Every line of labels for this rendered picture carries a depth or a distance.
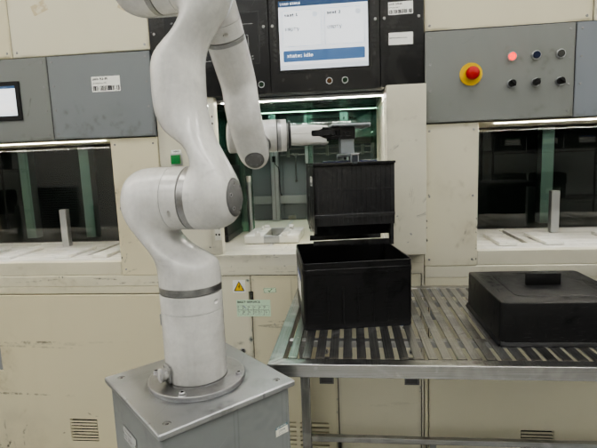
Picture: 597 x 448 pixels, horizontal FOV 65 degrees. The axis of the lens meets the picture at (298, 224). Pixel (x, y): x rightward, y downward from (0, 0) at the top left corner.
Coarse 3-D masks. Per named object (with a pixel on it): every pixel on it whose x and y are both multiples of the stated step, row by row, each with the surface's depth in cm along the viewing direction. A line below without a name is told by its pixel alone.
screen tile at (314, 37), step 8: (320, 8) 147; (288, 16) 149; (296, 16) 148; (304, 16) 148; (320, 16) 148; (288, 24) 149; (296, 24) 149; (304, 24) 149; (312, 24) 148; (320, 24) 148; (296, 32) 149; (304, 32) 149; (312, 32) 149; (320, 32) 148; (288, 40) 150; (296, 40) 150; (304, 40) 149; (312, 40) 149; (320, 40) 149
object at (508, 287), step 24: (480, 288) 119; (504, 288) 114; (528, 288) 113; (552, 288) 112; (576, 288) 111; (480, 312) 119; (504, 312) 103; (528, 312) 103; (552, 312) 102; (576, 312) 102; (504, 336) 104; (528, 336) 103; (552, 336) 103; (576, 336) 102
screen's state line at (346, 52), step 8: (336, 48) 149; (344, 48) 148; (352, 48) 148; (360, 48) 148; (288, 56) 150; (296, 56) 150; (304, 56) 150; (312, 56) 150; (320, 56) 149; (328, 56) 149; (336, 56) 149; (344, 56) 149; (352, 56) 148; (360, 56) 148
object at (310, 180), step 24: (312, 168) 118; (336, 168) 116; (360, 168) 117; (384, 168) 117; (312, 192) 121; (336, 192) 117; (360, 192) 117; (384, 192) 118; (312, 216) 124; (336, 216) 118; (360, 216) 118; (384, 216) 119; (312, 240) 134; (336, 240) 124; (360, 240) 124; (384, 240) 124
